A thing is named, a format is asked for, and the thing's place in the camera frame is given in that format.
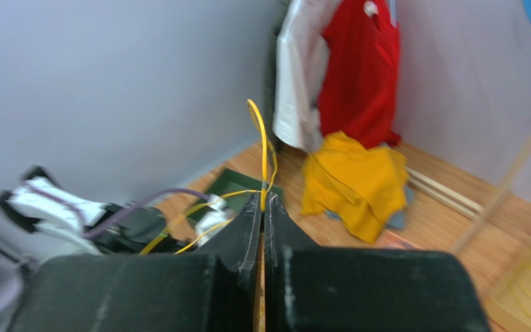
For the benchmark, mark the green plastic tray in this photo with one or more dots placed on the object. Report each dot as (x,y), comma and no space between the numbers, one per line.
(229,181)

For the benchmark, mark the red shirt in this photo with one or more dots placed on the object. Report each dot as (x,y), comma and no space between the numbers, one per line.
(358,95)

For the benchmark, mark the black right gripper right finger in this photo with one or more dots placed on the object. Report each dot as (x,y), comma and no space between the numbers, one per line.
(309,287)

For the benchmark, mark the yellow shirt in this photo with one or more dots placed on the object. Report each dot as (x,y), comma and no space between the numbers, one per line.
(364,187)

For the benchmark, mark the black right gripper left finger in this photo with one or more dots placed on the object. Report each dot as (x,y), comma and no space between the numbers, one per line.
(213,288)

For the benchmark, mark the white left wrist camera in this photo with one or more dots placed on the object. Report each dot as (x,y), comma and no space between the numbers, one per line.
(210,223)

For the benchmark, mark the olive green garment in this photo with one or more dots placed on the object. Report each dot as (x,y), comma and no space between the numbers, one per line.
(269,82)

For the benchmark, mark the pink plastic tray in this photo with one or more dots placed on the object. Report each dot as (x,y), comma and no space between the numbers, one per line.
(391,240)

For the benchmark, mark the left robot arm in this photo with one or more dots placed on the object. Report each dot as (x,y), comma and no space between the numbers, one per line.
(40,205)

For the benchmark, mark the wooden hat stand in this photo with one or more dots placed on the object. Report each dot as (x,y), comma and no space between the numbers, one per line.
(478,214)

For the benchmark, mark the white garment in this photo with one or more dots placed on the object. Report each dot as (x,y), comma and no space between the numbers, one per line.
(302,58)

